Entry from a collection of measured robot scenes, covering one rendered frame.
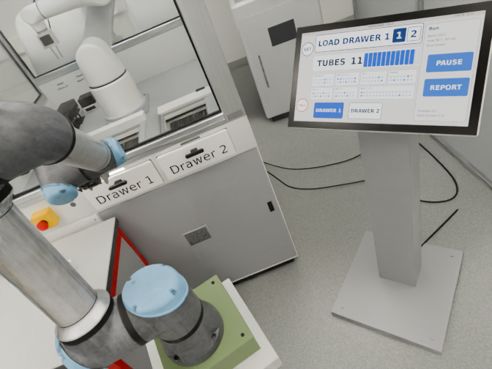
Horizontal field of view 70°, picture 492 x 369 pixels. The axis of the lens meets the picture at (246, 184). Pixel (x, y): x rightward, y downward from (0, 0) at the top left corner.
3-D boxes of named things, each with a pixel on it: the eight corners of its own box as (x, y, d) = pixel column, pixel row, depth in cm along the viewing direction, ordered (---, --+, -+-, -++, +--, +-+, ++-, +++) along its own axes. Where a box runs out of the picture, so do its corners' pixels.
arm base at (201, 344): (232, 345, 80) (217, 326, 73) (172, 379, 78) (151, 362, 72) (213, 293, 91) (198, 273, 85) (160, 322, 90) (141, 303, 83)
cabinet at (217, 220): (304, 263, 190) (261, 145, 141) (129, 333, 192) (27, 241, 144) (261, 168, 265) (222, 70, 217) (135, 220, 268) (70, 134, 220)
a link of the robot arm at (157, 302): (209, 322, 74) (182, 289, 66) (151, 356, 73) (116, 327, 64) (193, 280, 84) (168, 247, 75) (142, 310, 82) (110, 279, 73)
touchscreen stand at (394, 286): (441, 355, 137) (451, 148, 75) (332, 315, 163) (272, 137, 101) (463, 255, 164) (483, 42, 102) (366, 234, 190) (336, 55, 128)
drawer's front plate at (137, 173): (163, 183, 140) (150, 162, 133) (97, 210, 141) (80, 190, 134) (163, 180, 141) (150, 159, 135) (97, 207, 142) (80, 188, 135)
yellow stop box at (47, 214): (58, 226, 137) (45, 214, 133) (41, 233, 137) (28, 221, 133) (60, 218, 141) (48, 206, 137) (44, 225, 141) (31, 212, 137)
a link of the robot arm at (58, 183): (83, 181, 85) (67, 145, 88) (39, 203, 84) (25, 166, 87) (97, 190, 93) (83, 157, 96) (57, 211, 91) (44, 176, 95)
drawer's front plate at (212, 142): (236, 152, 139) (226, 129, 132) (169, 180, 140) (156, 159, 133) (235, 150, 141) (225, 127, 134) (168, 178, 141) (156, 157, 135)
